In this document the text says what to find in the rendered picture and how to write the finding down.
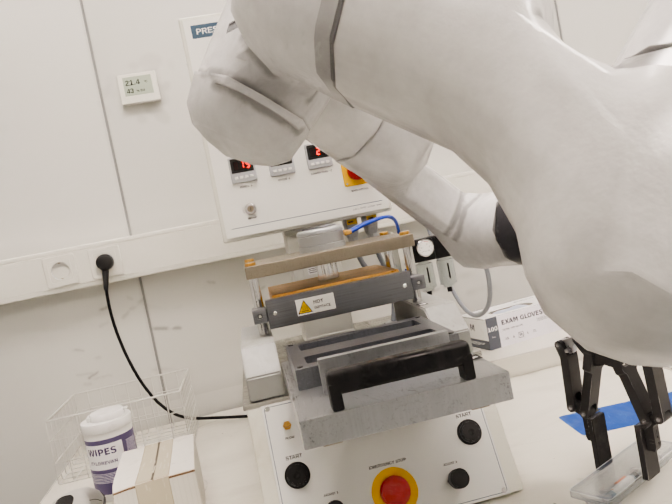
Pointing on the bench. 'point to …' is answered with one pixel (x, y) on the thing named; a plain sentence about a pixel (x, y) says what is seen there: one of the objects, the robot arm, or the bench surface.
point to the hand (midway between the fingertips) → (623, 447)
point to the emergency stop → (395, 490)
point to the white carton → (509, 324)
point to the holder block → (307, 369)
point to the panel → (386, 461)
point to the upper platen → (328, 275)
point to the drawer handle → (398, 369)
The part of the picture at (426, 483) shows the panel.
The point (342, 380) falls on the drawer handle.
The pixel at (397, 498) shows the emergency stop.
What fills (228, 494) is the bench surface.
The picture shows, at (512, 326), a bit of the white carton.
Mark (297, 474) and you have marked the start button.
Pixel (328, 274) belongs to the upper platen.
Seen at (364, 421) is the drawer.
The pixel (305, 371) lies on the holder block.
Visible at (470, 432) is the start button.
